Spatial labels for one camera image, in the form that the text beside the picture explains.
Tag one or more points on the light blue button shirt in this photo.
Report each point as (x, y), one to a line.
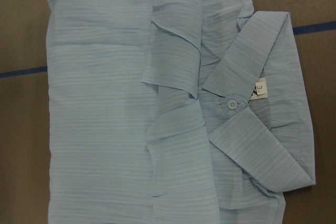
(174, 111)

